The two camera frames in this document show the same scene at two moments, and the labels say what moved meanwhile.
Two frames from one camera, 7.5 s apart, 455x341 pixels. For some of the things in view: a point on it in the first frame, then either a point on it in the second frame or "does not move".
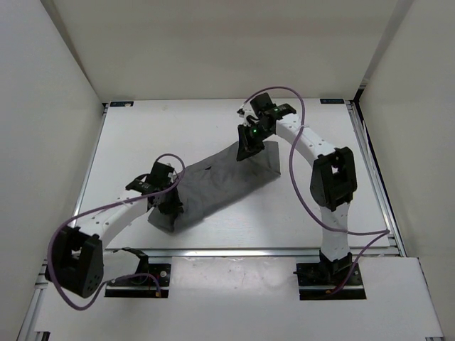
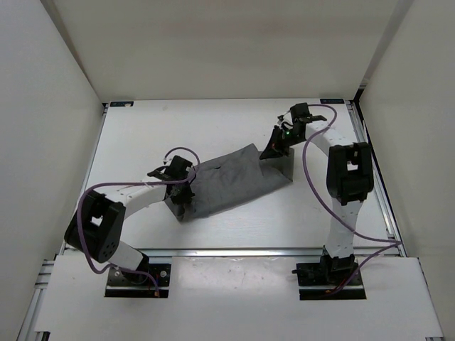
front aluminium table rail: (216, 253) does not move
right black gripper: (245, 143) to (274, 147)
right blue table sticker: (332, 101) does not move
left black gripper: (175, 207) to (185, 197)
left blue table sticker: (121, 104) does not move
